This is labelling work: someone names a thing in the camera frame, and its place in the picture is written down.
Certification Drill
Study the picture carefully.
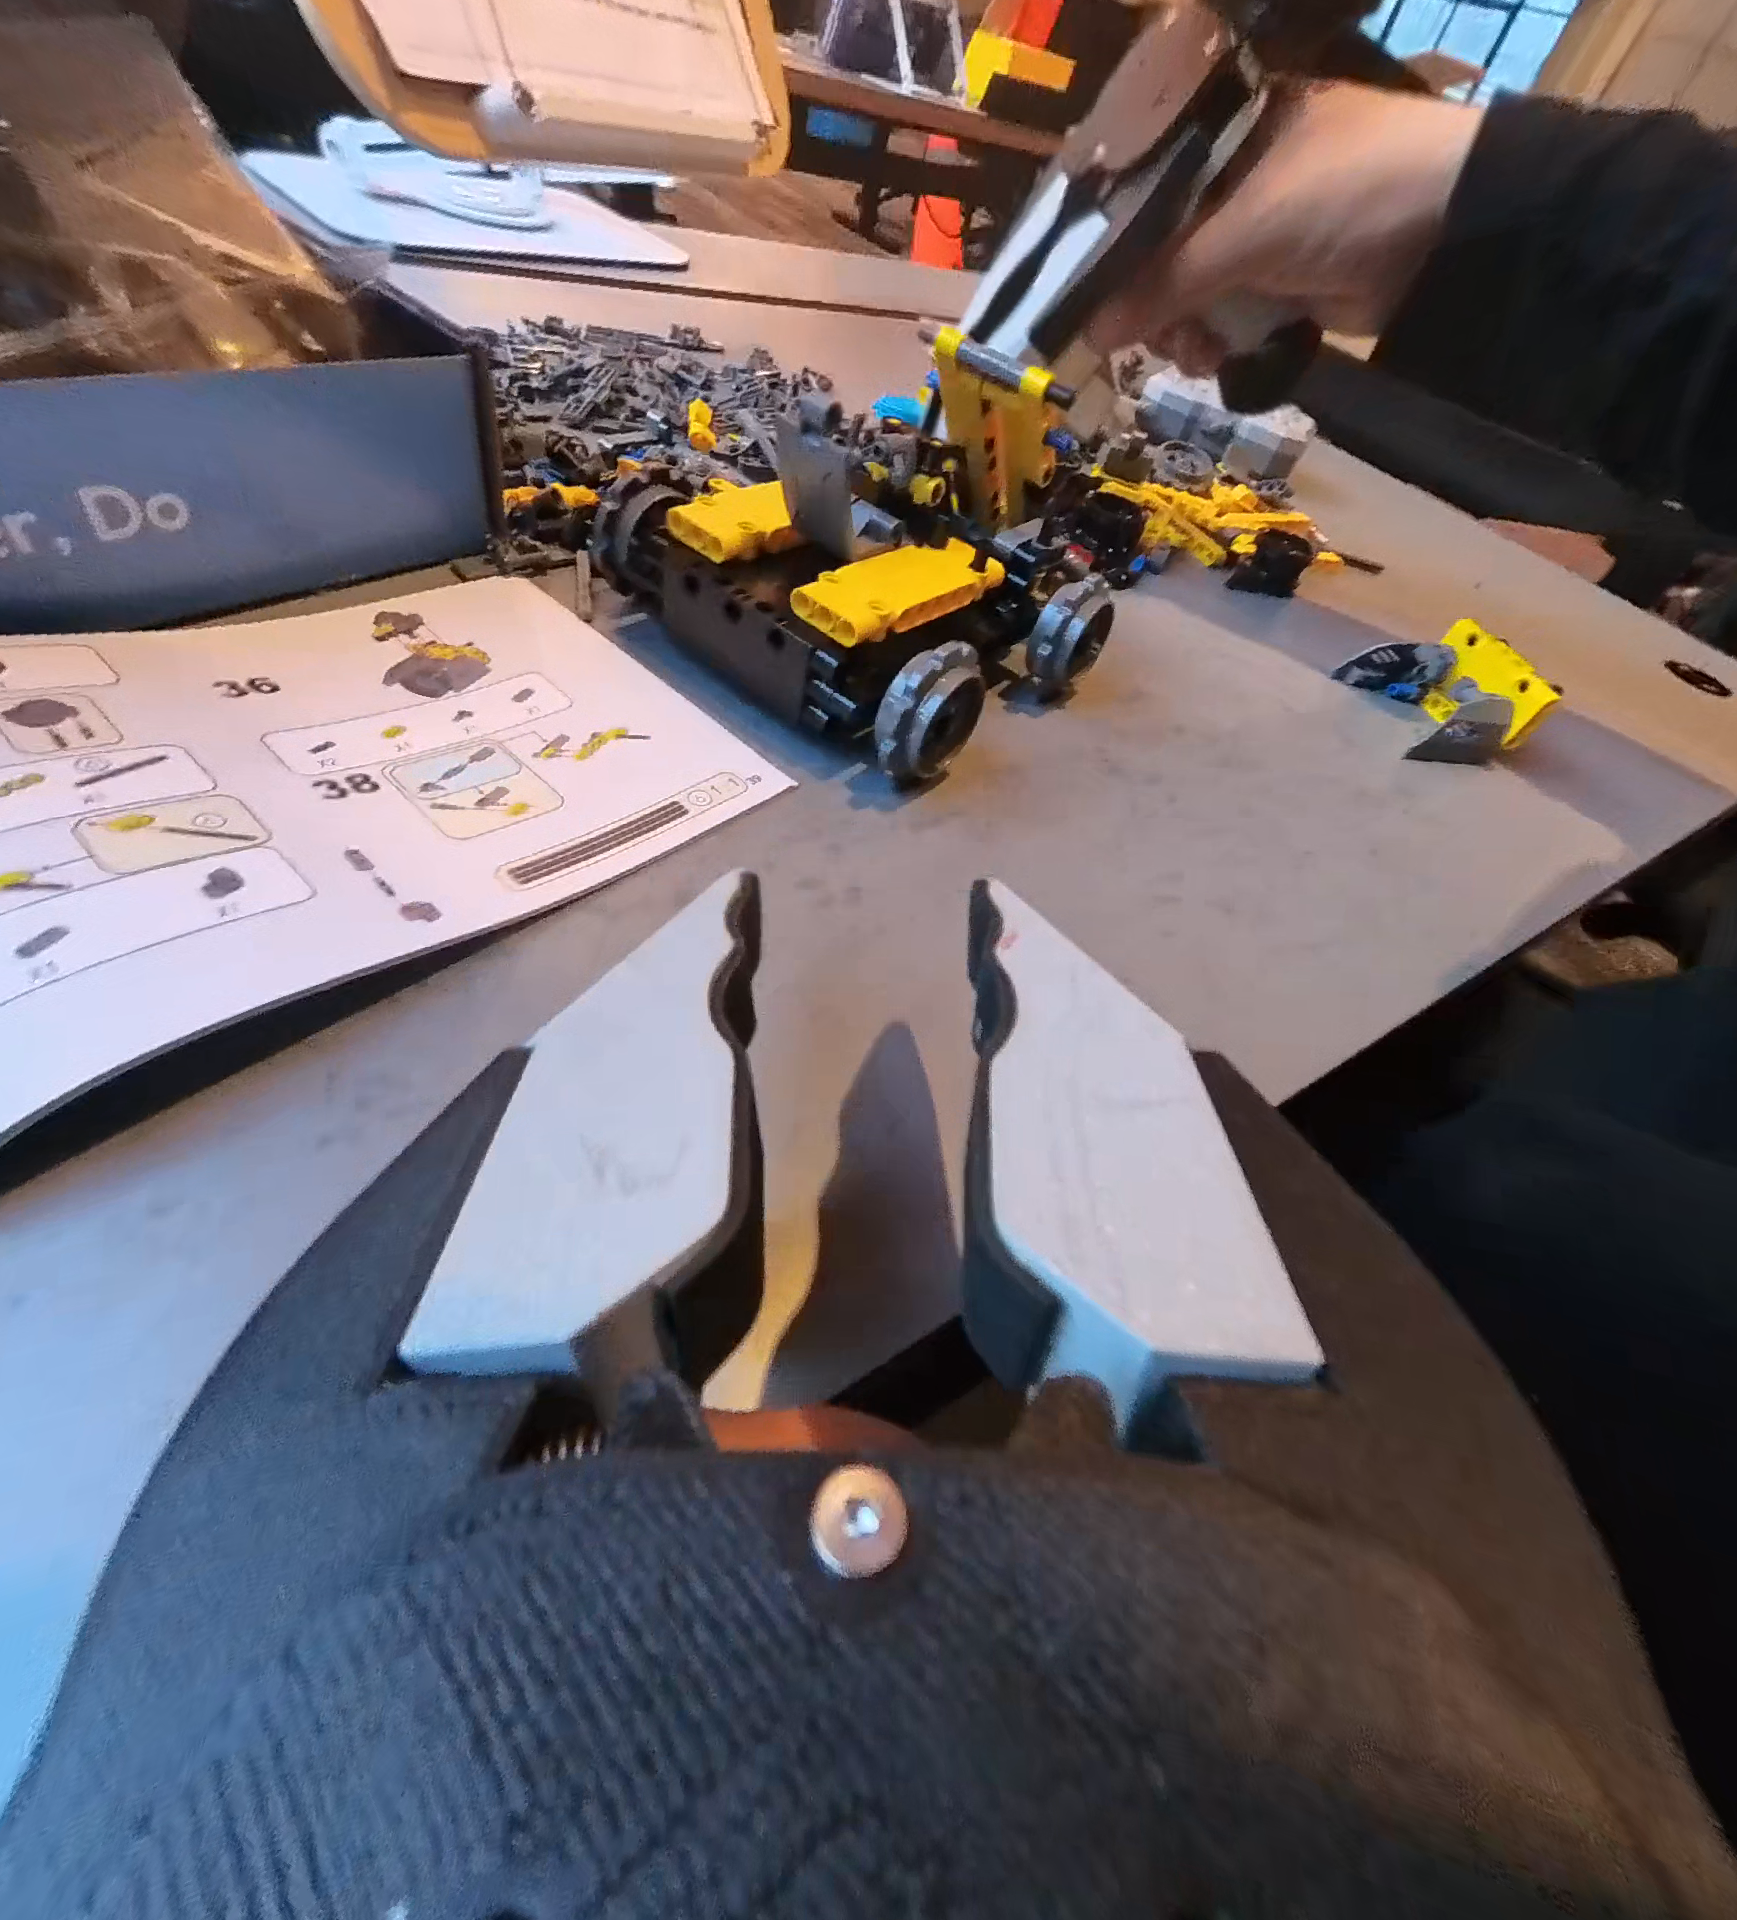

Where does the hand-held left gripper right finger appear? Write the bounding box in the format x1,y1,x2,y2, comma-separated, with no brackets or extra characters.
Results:
959,874,1332,1461

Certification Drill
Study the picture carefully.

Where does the background wooden table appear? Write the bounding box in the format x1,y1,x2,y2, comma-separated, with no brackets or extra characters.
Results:
776,53,1109,257

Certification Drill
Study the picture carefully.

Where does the white instruction booklet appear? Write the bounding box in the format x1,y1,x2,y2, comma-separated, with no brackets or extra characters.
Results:
0,578,798,1238

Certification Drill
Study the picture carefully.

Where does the pile of loose grey bricks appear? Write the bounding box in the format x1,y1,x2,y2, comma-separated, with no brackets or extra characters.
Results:
480,312,1387,605

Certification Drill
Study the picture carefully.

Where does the grey and yellow brick assembly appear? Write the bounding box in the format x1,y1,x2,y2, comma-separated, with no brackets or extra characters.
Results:
1332,637,1517,767

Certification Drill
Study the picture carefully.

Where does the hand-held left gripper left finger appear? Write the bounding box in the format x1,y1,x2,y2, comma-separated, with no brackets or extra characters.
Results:
396,868,764,1410

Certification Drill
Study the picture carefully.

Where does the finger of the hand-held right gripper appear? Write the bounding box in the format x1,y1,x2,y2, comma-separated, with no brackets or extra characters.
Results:
955,0,1230,346
1021,89,1262,366

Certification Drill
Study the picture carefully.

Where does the yellow beam with grey axle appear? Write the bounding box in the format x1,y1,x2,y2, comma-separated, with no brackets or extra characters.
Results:
913,318,1080,533

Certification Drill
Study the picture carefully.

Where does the yellow frame brick with pins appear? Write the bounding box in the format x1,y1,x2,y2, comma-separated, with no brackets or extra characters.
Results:
1431,621,1568,753

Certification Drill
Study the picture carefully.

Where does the person's right hand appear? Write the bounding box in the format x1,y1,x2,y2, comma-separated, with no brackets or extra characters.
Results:
1104,76,1485,378

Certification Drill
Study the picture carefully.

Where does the clear plastic bag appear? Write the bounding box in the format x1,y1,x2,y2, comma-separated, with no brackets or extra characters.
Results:
0,0,390,390

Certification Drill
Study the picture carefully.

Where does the window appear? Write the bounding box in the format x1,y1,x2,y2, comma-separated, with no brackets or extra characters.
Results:
1355,0,1579,107

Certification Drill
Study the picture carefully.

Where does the yellow black brick vehicle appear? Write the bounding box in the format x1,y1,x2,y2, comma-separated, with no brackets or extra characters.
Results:
584,394,1117,789

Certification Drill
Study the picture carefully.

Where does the grey desk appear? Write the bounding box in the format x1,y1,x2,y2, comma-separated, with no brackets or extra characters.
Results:
0,225,1737,1699

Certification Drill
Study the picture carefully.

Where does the dark blue cardboard box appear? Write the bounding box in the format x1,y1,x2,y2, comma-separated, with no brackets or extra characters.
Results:
0,353,500,637

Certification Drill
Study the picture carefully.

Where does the yellow box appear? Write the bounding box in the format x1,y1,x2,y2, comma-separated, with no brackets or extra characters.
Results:
959,26,1080,95

